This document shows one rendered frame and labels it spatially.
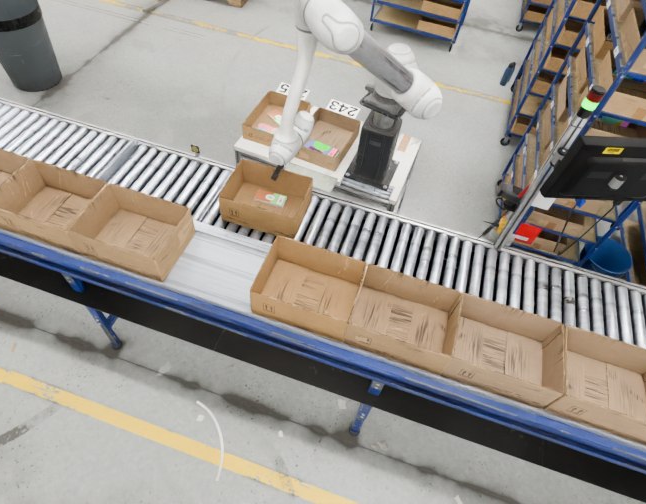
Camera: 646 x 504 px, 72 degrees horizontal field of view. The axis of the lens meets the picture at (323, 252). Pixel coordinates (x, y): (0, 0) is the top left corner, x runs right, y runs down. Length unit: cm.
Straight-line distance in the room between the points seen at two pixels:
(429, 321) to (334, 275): 44
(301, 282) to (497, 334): 84
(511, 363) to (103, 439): 202
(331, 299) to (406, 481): 114
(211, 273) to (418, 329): 90
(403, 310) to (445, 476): 107
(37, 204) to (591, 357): 250
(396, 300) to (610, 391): 88
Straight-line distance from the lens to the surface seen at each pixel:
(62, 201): 240
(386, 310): 189
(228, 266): 198
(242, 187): 245
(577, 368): 209
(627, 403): 214
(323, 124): 288
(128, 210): 226
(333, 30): 160
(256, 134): 269
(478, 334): 196
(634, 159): 201
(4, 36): 461
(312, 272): 195
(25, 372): 304
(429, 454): 267
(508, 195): 225
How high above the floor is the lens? 250
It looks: 53 degrees down
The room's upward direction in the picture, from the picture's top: 8 degrees clockwise
